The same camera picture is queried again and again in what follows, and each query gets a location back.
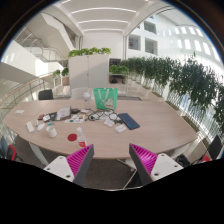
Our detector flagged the black chair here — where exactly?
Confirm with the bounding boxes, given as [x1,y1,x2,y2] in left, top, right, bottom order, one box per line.
[199,134,224,164]
[37,88,54,101]

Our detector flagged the green tote bag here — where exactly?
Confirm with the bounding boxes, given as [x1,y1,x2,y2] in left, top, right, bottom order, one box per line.
[92,87,119,111]

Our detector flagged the white cabinet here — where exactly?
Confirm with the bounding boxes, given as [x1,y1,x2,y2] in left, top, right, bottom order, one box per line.
[68,54,110,90]

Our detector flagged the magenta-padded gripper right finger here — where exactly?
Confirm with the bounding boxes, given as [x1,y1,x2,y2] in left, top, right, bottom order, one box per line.
[128,143,185,187]

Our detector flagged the potted green plants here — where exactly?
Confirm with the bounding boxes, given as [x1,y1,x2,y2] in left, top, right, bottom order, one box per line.
[52,67,70,87]

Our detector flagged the row of green trees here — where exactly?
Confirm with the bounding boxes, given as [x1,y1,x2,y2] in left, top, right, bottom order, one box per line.
[119,54,224,134]

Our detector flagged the black cable tangle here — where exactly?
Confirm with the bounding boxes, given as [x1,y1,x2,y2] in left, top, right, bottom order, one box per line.
[85,108,124,124]

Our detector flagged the flat round red coaster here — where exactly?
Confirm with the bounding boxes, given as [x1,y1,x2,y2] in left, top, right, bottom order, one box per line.
[67,133,79,142]

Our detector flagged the ceiling light strips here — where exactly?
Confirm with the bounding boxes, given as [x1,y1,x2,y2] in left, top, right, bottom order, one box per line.
[69,6,138,34]

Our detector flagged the railing with wooden handrail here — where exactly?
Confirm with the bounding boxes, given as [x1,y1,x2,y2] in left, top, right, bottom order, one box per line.
[0,74,54,111]

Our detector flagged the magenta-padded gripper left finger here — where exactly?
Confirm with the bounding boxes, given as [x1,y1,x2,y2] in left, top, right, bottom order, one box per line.
[43,143,95,187]

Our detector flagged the red and blue chair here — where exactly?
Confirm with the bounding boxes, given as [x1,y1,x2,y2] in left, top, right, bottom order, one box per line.
[0,135,18,163]

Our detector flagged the low planter with plants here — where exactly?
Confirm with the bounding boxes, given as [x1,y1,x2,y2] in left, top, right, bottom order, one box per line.
[108,64,130,84]

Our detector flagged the white grid-patterned cup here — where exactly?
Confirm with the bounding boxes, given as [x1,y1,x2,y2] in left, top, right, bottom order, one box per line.
[45,124,58,139]

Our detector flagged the white power strip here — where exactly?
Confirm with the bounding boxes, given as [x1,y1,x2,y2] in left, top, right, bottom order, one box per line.
[25,120,36,134]

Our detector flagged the white paper booklet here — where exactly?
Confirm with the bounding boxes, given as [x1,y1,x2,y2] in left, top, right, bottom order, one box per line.
[55,106,72,121]

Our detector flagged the green plants atop cabinet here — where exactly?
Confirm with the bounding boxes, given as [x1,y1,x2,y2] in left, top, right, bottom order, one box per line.
[67,46,112,59]

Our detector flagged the dark blue flat case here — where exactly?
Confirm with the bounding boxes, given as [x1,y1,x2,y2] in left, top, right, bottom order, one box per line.
[117,112,141,131]

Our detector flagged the clear plastic tumbler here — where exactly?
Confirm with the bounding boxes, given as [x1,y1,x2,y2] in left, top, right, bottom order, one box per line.
[82,91,93,110]

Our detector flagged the black notebook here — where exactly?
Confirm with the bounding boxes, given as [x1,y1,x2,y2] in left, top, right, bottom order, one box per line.
[46,111,61,122]

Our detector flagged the white tissue packet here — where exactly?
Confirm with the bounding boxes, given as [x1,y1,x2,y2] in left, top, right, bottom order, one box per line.
[114,123,128,134]
[103,118,116,128]

